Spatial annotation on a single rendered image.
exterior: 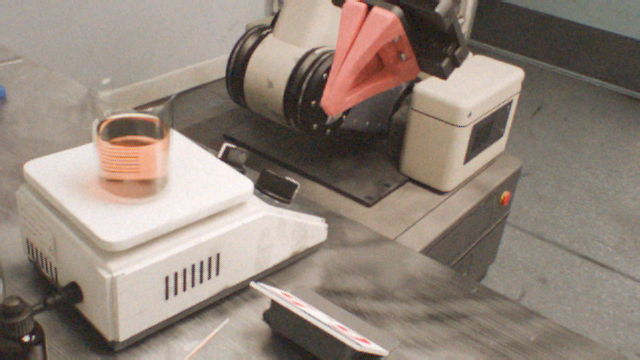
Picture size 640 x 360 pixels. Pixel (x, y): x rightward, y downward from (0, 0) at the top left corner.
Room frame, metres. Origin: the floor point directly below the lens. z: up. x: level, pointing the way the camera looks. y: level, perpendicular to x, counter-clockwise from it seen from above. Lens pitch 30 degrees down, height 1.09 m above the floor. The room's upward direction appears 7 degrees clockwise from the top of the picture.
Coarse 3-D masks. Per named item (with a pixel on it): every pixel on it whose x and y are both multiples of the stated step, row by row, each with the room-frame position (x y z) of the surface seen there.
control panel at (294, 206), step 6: (246, 168) 0.54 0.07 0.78; (246, 174) 0.51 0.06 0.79; (252, 174) 0.53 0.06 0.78; (252, 180) 0.50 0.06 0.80; (258, 192) 0.46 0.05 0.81; (258, 198) 0.44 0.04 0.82; (264, 198) 0.45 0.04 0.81; (270, 198) 0.46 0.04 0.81; (270, 204) 0.44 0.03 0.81; (276, 204) 0.45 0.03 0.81; (282, 204) 0.46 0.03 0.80; (288, 204) 0.47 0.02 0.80; (294, 204) 0.48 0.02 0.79; (300, 204) 0.49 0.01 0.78; (288, 210) 0.45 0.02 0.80; (294, 210) 0.46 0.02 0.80; (300, 210) 0.47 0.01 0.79; (306, 210) 0.48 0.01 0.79; (318, 216) 0.48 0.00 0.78
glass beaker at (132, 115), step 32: (96, 96) 0.40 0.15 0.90; (128, 96) 0.42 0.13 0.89; (160, 96) 0.42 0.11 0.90; (96, 128) 0.38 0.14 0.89; (128, 128) 0.38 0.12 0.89; (160, 128) 0.39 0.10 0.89; (96, 160) 0.38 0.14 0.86; (128, 160) 0.38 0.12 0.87; (160, 160) 0.39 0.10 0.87; (128, 192) 0.38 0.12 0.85; (160, 192) 0.39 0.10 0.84
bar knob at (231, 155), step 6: (228, 144) 0.51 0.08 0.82; (222, 150) 0.50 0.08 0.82; (228, 150) 0.51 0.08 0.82; (234, 150) 0.51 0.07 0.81; (240, 150) 0.52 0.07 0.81; (246, 150) 0.52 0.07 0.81; (216, 156) 0.51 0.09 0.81; (222, 156) 0.50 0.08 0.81; (228, 156) 0.51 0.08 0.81; (234, 156) 0.51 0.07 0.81; (240, 156) 0.52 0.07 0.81; (246, 156) 0.52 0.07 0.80; (228, 162) 0.51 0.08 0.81; (234, 162) 0.51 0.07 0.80; (240, 162) 0.52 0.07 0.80; (234, 168) 0.50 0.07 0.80; (240, 168) 0.51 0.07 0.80
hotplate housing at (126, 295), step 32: (32, 192) 0.40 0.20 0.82; (32, 224) 0.39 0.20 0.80; (64, 224) 0.37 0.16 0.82; (192, 224) 0.39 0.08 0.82; (224, 224) 0.40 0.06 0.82; (256, 224) 0.41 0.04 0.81; (288, 224) 0.44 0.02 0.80; (320, 224) 0.47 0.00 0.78; (32, 256) 0.40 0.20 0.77; (64, 256) 0.36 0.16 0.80; (96, 256) 0.34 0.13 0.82; (128, 256) 0.35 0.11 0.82; (160, 256) 0.36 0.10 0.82; (192, 256) 0.37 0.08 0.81; (224, 256) 0.39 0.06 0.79; (256, 256) 0.42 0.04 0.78; (288, 256) 0.44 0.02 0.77; (64, 288) 0.35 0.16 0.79; (96, 288) 0.34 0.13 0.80; (128, 288) 0.34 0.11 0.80; (160, 288) 0.35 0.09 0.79; (192, 288) 0.37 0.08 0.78; (224, 288) 0.39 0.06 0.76; (96, 320) 0.34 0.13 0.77; (128, 320) 0.34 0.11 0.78; (160, 320) 0.35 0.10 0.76
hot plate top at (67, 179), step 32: (32, 160) 0.42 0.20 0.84; (64, 160) 0.42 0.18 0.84; (192, 160) 0.45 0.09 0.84; (64, 192) 0.38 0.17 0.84; (96, 192) 0.39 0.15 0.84; (192, 192) 0.40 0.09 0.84; (224, 192) 0.41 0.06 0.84; (96, 224) 0.35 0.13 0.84; (128, 224) 0.36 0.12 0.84; (160, 224) 0.36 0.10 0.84
